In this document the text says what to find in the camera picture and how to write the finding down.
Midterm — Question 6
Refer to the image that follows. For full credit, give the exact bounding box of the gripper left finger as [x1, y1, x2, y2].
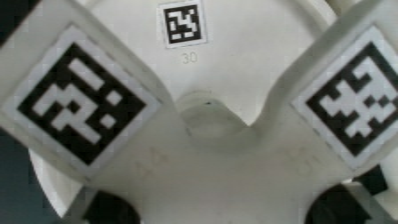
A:
[59, 186, 142, 224]

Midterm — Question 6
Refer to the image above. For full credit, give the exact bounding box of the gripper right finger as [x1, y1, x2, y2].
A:
[304, 166, 398, 224]

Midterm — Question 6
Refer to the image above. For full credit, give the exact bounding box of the white cross-shaped table base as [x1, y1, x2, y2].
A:
[0, 0, 398, 224]

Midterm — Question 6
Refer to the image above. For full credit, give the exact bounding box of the white round table top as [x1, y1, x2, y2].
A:
[25, 0, 398, 218]

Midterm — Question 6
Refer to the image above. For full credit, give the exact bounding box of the white cylindrical table leg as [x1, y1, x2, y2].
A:
[176, 91, 247, 139]

